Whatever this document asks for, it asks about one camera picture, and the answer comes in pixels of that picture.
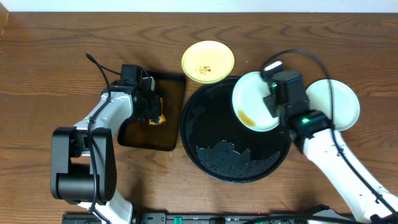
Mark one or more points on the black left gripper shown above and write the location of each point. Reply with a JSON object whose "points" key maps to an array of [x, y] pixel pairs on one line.
{"points": [[154, 109]]}

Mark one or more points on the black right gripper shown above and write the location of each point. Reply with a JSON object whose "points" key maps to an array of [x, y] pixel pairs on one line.
{"points": [[269, 102]]}

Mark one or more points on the green and yellow sponge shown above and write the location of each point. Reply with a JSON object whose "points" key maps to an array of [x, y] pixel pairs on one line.
{"points": [[161, 119]]}

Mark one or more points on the light blue plate front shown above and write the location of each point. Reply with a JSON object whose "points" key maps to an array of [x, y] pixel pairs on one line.
{"points": [[248, 104]]}

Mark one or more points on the light blue plate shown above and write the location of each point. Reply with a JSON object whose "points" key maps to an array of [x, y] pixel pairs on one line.
{"points": [[346, 105], [248, 104]]}

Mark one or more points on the yellow plate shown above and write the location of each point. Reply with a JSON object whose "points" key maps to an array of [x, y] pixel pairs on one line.
{"points": [[208, 61]]}

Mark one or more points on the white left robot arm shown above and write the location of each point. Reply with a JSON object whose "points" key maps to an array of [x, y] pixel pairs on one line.
{"points": [[83, 166]]}

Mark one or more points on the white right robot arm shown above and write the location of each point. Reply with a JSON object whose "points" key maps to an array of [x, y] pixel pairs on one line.
{"points": [[313, 132]]}

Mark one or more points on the black rectangular water tray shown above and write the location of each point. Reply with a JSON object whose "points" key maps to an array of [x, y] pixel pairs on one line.
{"points": [[163, 136]]}

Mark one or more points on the black round tray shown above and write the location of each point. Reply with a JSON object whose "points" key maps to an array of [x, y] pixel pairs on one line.
{"points": [[220, 145]]}

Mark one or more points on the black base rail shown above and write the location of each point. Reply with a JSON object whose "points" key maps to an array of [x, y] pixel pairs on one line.
{"points": [[162, 218]]}

